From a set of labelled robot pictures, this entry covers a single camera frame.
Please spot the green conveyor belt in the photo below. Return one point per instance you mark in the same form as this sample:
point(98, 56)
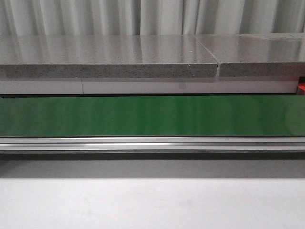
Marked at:
point(187, 115)

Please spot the white cabinet front panel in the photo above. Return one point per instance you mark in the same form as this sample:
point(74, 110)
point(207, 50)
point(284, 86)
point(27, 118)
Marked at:
point(223, 85)

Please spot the grey stone countertop slab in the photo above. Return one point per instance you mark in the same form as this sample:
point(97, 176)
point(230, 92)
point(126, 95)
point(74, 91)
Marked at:
point(95, 56)

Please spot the right grey stone slab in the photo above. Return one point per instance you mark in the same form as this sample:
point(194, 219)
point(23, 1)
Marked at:
point(280, 55)

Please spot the red box at right edge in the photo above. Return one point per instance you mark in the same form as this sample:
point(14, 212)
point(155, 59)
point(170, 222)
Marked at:
point(301, 89)

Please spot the grey pleated curtain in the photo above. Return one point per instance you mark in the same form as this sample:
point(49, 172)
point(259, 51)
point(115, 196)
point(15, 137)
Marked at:
point(150, 17)

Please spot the aluminium conveyor side rail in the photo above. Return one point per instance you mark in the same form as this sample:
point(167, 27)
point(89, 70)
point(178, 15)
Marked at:
point(143, 144)

